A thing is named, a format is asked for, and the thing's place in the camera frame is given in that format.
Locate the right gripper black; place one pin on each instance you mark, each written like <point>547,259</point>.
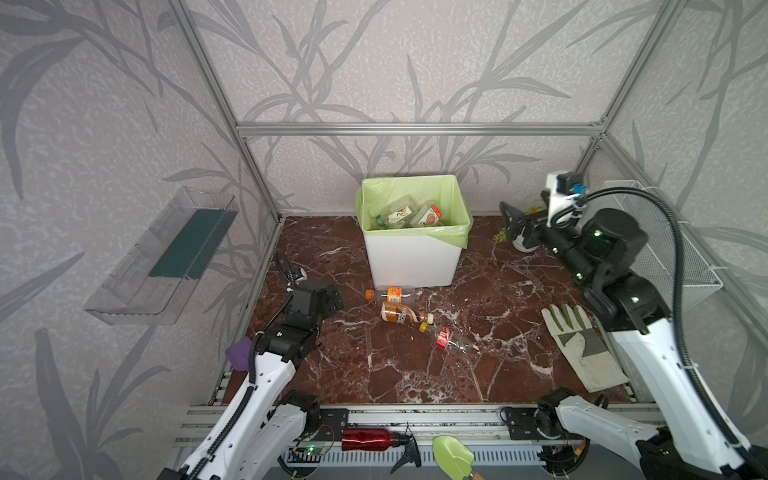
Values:
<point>530,228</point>

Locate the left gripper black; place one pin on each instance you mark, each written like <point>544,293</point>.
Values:
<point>299,284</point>

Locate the small bottle orange label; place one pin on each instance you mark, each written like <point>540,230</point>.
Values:
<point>392,294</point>

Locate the brown tea bottle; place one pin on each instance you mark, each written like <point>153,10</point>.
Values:
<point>395,312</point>

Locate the bottle white label green band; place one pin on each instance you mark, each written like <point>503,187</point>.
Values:
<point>396,216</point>

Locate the small bottle red label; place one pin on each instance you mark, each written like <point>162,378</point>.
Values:
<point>449,340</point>

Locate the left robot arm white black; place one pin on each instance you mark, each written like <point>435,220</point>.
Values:
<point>257,427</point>

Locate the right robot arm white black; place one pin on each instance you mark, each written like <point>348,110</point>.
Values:
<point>698,440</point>

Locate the white bin with green liner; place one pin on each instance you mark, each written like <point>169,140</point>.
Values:
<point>416,257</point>

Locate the potted flower white pot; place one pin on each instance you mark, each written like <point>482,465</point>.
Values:
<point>522,229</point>

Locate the purple pink brush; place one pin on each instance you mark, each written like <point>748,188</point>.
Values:
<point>238,354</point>

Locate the white grey work glove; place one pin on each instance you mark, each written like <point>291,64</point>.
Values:
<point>583,347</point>

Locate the red spray bottle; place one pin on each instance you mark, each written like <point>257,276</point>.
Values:
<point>368,439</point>

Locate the green circuit board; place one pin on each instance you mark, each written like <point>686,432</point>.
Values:
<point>309,453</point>

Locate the green plastic trowel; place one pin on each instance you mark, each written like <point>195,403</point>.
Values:
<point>454,458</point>

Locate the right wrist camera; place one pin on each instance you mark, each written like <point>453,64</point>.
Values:
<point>564,195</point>

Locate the clear acrylic wall shelf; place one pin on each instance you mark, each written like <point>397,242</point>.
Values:
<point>158,276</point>

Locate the white wire mesh basket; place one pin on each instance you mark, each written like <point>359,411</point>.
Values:
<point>656,260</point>

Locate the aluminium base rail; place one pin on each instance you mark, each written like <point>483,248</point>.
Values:
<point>497,434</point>

